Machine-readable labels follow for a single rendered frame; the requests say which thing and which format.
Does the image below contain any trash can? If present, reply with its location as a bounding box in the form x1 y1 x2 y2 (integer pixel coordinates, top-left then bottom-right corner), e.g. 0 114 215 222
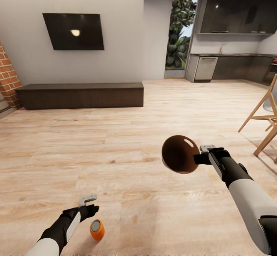
162 135 200 174

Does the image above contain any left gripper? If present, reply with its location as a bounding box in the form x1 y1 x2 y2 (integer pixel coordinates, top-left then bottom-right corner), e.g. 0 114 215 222
80 204 99 222

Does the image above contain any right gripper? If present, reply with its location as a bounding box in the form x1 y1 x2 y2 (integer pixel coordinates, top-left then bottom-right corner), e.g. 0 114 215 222
194 153 210 165

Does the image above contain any can of soda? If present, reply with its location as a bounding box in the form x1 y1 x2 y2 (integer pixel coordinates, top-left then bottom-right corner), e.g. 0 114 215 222
90 219 105 241

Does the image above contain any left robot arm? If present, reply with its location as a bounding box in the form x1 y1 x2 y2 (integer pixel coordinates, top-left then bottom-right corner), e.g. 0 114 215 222
24 194 99 256

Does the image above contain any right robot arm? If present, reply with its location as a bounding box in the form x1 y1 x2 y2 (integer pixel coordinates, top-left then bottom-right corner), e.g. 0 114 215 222
194 144 277 256

